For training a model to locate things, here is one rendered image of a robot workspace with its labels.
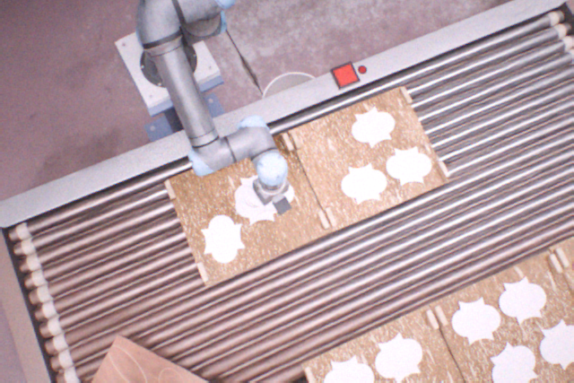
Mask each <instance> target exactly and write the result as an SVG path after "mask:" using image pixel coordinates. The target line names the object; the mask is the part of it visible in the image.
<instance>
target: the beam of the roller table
mask: <svg viewBox="0 0 574 383"><path fill-rule="evenodd" d="M565 1H567V0H512V1H508V2H507V3H504V4H503V5H500V6H497V7H495V8H492V9H490V10H487V11H485V12H482V13H478V14H476V15H473V16H470V17H468V18H465V20H463V21H461V22H456V23H454V24H451V25H449V26H447V27H444V28H441V29H438V30H435V31H433V32H430V33H428V34H425V36H421V37H419V38H417V39H413V40H411V41H408V42H406V43H403V44H401V45H398V46H395V47H393V48H390V49H387V50H385V51H381V52H379V54H376V55H375V56H372V57H368V58H365V59H363V60H360V61H358V62H355V63H353V66H354V68H355V70H356V72H357V74H358V76H359V78H360V80H361V81H360V82H359V83H356V84H354V85H352V86H350V87H347V88H345V89H342V90H340V91H339V90H338V88H337V86H336V84H335V81H334V79H333V77H332V75H331V72H329V73H327V74H325V75H322V76H320V77H318V78H315V79H312V80H310V81H307V82H305V83H301V84H299V85H296V86H294V87H291V88H289V89H286V90H284V91H280V92H277V93H275V94H273V95H270V96H268V98H264V99H262V100H259V101H256V102H254V103H251V104H248V105H247V106H244V107H241V108H238V109H234V110H233V111H230V112H227V113H225V114H222V115H220V116H218V117H215V118H212V120H213V124H214V126H215V129H216V131H218V133H219V136H220V137H224V136H226V135H229V134H232V133H234V132H237V128H236V125H237V124H238V123H239V121H240V120H241V119H244V118H245V117H248V116H251V115H259V116H261V117H262V118H263V120H264V121H265V125H266V127H270V126H273V125H275V124H278V123H280V121H283V120H285V119H287V118H291V117H294V116H297V115H299V114H301V113H303V112H306V111H308V110H311V109H314V108H317V107H320V106H322V105H325V104H327V103H329V102H331V101H334V100H338V99H340V97H343V96H345V95H348V94H350V93H353V92H355V91H358V90H361V89H364V88H367V87H369V86H371V85H373V84H375V83H379V82H382V81H384V80H387V79H389V78H392V77H394V75H397V74H400V73H402V72H405V71H408V70H411V69H413V68H415V67H417V66H420V65H424V64H427V63H429V62H431V61H434V60H436V59H439V58H440V57H443V56H445V55H448V54H450V53H453V52H455V51H458V50H459V49H462V48H467V47H469V46H472V45H473V44H476V43H478V42H482V40H484V39H488V38H490V37H492V36H495V35H498V34H501V33H502V32H505V31H507V30H511V29H515V28H516V27H519V26H521V24H524V23H526V22H531V21H533V20H535V19H538V18H540V17H543V15H546V14H548V13H554V12H555V11H556V9H557V8H558V7H560V6H561V5H562V4H563V3H564V2H565ZM360 65H365V66H366V67H367V69H368V71H367V73H366V74H360V73H359V72H358V70H357V68H358V66H360ZM191 150H192V146H191V144H190V142H189V140H188V138H187V134H186V132H185V130H182V131H180V132H177V133H175V134H173V135H168V136H165V137H163V138H161V139H159V140H156V141H153V142H151V143H148V144H144V145H142V146H139V147H137V148H135V149H134V150H133V151H130V152H125V153H122V154H120V155H118V156H116V157H113V158H111V159H108V160H105V161H101V162H99V163H96V164H94V165H91V166H90V167H86V168H84V169H81V170H77V171H75V172H74V173H73V174H70V175H67V176H64V177H62V178H59V179H56V180H53V181H50V182H48V183H46V184H43V185H41V186H38V187H35V188H32V189H29V190H26V191H24V192H22V193H21V194H19V195H17V196H12V197H10V198H7V199H5V200H3V201H0V226H2V227H4V228H6V229H9V230H10V229H13V228H15V227H16V226H17V225H20V224H23V223H25V222H32V221H34V220H38V219H39V218H42V217H44V216H47V214H49V213H53V212H56V211H58V210H61V209H63V208H66V207H67V206H71V205H75V204H77V203H80V202H82V201H84V200H86V199H90V198H92V197H95V196H96V195H98V194H100V193H103V192H105V191H109V190H110V189H113V188H115V187H119V186H122V185H124V184H126V183H129V182H132V181H134V180H137V179H139V178H142V177H145V176H147V175H151V174H152V173H153V172H155V171H157V170H161V169H163V168H166V167H168V166H171V165H173V164H176V163H178V162H181V161H184V160H186V159H188V157H187V153H188V152H189V151H191Z"/></svg>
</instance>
